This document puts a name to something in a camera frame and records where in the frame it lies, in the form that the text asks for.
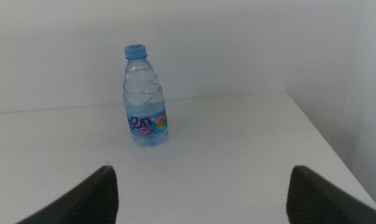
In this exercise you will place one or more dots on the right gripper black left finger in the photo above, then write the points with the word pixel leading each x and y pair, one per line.
pixel 91 199

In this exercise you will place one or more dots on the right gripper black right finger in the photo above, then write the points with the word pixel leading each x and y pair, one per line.
pixel 312 202

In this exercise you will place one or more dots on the clear water bottle blue cap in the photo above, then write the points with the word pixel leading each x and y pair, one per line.
pixel 144 102

